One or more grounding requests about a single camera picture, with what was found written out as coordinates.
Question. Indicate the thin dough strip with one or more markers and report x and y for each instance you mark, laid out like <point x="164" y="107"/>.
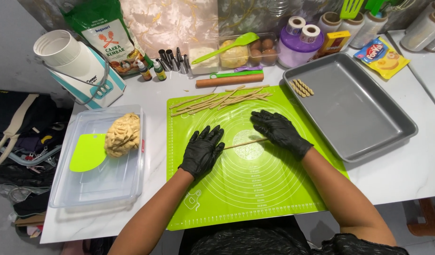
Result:
<point x="244" y="143"/>

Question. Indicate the person's left hand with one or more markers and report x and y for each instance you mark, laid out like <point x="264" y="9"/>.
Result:
<point x="201" y="154"/>

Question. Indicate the purple lidded round container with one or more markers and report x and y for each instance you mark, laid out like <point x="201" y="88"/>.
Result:
<point x="295" y="51"/>

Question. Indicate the purple measuring spoon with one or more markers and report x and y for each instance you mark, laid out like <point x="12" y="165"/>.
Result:
<point x="247" y="68"/>

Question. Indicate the person's right hand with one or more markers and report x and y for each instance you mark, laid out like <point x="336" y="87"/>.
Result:
<point x="283" y="134"/>

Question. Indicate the heap of bags and clutter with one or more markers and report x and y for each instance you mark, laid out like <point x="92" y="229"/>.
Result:
<point x="22" y="141"/>

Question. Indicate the gray metal baking tray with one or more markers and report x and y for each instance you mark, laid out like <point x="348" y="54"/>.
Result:
<point x="348" y="109"/>

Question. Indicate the brown food colouring bottle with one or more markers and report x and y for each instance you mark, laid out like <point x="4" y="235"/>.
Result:
<point x="144" y="72"/>

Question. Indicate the green slotted turner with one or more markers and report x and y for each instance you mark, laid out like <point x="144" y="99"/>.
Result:
<point x="351" y="9"/>

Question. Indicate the green white flour bag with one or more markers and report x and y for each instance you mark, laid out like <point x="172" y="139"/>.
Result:
<point x="104" y="32"/>

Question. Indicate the white teal blender base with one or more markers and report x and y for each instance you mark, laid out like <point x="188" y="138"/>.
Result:
<point x="75" y="67"/>

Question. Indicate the yellow red cardboard box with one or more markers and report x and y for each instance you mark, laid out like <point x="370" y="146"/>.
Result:
<point x="333" y="43"/>

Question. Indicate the yellow blue snack packet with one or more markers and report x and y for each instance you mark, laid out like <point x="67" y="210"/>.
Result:
<point x="382" y="58"/>

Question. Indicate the wooden stool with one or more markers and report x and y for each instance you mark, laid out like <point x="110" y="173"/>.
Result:
<point x="428" y="218"/>

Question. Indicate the green plastic utensil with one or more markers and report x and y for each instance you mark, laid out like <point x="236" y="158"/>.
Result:
<point x="374" y="6"/>

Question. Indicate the roll of sticker labels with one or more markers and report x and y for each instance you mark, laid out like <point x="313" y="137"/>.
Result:
<point x="294" y="25"/>
<point x="309" y="34"/>

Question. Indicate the clear tub with white filling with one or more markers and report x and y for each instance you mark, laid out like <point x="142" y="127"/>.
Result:
<point x="203" y="58"/>

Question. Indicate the roll of clear plastic wrap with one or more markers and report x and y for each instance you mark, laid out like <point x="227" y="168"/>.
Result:
<point x="352" y="28"/>
<point x="329" y="22"/>
<point x="421" y="32"/>
<point x="369" y="30"/>
<point x="428" y="10"/>

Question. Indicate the cluster of metal piping nozzles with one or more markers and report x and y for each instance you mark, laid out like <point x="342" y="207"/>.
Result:
<point x="174" y="62"/>

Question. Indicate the green silicone baking mat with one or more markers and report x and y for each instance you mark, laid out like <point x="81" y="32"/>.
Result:
<point x="246" y="184"/>

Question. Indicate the green plastic dough scraper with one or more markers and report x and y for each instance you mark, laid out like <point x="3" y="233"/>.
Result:
<point x="86" y="154"/>

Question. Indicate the person's black knitted top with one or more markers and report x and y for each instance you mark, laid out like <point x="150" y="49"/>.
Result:
<point x="246" y="240"/>

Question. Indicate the green food colouring bottle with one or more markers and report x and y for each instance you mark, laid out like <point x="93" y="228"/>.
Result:
<point x="160" y="72"/>

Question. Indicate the wooden rolling pin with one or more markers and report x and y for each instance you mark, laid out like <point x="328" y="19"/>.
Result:
<point x="230" y="80"/>

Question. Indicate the clear plastic container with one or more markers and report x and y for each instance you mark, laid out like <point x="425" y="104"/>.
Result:
<point x="107" y="184"/>

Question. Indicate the clear tub with yellow dough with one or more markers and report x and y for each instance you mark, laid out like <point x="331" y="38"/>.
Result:
<point x="233" y="56"/>

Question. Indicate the twisted dough stick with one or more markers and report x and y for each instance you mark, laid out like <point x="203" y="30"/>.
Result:
<point x="307" y="86"/>
<point x="300" y="88"/>
<point x="296" y="89"/>
<point x="304" y="87"/>

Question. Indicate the pile of dough strips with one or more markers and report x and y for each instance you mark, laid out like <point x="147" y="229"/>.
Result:
<point x="217" y="101"/>

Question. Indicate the clear egg tub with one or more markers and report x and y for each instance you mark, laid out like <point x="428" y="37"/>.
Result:
<point x="263" y="49"/>

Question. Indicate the brown egg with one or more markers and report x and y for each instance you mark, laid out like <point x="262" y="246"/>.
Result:
<point x="270" y="55"/>
<point x="255" y="45"/>
<point x="267" y="43"/>
<point x="255" y="55"/>

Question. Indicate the green silicone spatula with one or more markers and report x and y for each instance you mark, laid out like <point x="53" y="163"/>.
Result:
<point x="238" y="40"/>

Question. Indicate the beige dough lump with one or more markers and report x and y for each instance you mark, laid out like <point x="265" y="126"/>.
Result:
<point x="122" y="136"/>

